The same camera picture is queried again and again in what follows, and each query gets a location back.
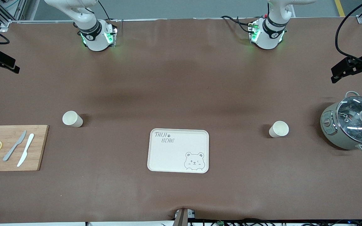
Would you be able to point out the white plastic cup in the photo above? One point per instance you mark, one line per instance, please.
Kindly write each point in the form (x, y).
(72, 119)
(279, 129)

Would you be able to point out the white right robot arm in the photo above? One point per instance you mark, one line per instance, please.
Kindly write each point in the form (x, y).
(94, 39)

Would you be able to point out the cream tray with bear print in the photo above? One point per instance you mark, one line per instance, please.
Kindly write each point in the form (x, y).
(174, 157)

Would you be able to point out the glass pot lid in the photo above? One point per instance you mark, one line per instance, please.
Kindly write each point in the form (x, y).
(353, 119)

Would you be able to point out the yellow floor tape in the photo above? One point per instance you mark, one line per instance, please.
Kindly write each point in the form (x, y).
(340, 8)

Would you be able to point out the grey-green electric cooking pot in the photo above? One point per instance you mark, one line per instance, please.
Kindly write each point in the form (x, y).
(331, 131)

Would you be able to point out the grey plastic knife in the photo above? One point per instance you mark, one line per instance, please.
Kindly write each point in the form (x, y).
(13, 149)

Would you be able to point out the wooden cutting board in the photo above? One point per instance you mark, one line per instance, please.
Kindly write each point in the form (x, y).
(38, 147)

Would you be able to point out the white plastic knife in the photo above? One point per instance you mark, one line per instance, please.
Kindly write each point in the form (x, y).
(25, 152)

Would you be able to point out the brown table mat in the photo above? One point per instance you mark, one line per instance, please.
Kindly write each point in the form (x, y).
(181, 94)

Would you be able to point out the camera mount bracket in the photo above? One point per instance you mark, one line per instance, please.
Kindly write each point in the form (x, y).
(182, 218)

